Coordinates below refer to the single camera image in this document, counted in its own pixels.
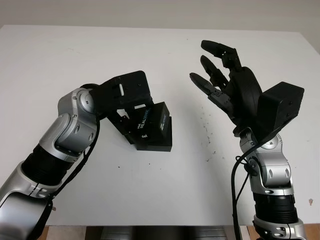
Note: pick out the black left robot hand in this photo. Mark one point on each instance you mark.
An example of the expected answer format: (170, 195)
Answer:
(119, 125)

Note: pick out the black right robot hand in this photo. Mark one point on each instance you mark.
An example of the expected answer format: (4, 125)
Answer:
(245, 97)

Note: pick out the black printed box lid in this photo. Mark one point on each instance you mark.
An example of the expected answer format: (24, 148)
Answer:
(153, 125)

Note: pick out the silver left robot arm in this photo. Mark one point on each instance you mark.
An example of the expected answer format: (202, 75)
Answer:
(67, 130)

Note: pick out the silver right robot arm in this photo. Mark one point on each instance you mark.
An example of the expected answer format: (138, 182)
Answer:
(275, 175)

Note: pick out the black box base with insert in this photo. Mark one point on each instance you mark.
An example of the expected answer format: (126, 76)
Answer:
(155, 148)

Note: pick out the dark grey robot torso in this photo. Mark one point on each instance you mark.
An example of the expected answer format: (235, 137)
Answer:
(162, 232)

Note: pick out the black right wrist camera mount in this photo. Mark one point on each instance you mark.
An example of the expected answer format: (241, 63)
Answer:
(280, 105)

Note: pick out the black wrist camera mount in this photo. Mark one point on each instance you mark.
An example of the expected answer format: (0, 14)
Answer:
(280, 105)
(130, 87)

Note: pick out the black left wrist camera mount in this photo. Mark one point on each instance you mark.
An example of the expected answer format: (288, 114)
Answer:
(130, 87)

